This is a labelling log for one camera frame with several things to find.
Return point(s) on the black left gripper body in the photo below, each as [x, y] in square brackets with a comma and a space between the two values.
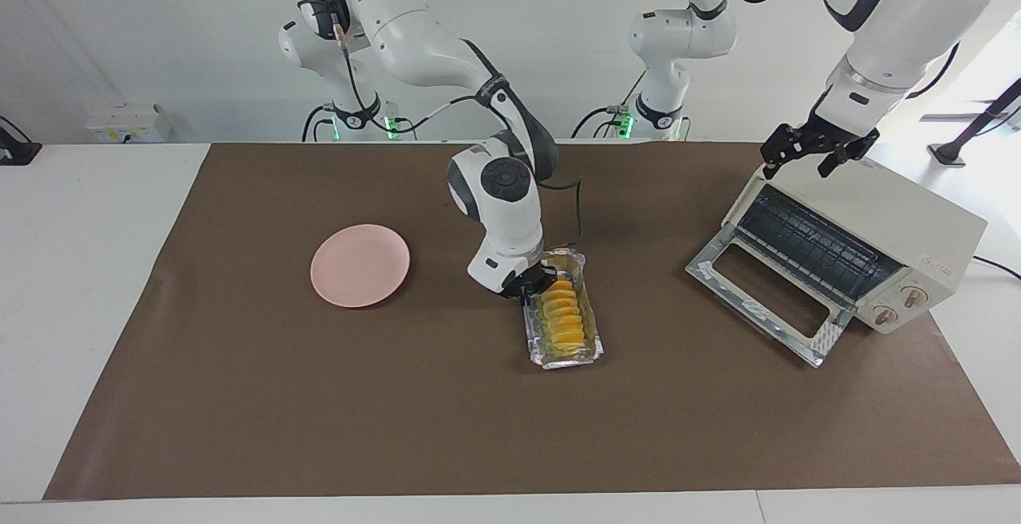
[825, 137]

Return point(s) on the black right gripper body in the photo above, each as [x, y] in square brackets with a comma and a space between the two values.
[526, 281]

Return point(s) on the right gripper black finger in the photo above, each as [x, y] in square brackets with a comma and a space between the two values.
[551, 277]
[526, 297]

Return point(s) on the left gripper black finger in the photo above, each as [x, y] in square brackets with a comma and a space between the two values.
[849, 151]
[783, 147]

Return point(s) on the golden ridged bread loaf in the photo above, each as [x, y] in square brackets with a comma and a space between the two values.
[562, 321]

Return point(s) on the aluminium foil baking tray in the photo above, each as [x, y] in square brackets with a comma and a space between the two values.
[592, 340]

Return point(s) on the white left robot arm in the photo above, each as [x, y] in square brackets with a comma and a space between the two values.
[901, 29]

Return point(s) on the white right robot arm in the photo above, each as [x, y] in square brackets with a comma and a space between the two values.
[415, 29]

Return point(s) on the cream toaster oven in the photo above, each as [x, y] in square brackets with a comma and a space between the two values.
[917, 221]

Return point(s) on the glass oven door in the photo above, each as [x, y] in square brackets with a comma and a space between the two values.
[770, 289]

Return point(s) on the beige oven knob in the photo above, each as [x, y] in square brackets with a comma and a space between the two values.
[912, 294]
[884, 316]

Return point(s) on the black stand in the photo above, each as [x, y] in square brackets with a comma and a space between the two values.
[949, 153]
[20, 153]

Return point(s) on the brown table mat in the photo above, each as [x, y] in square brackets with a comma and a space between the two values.
[478, 412]

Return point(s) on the pink round plate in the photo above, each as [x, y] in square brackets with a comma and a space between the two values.
[359, 266]

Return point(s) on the white power socket box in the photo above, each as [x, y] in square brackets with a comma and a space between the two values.
[128, 121]

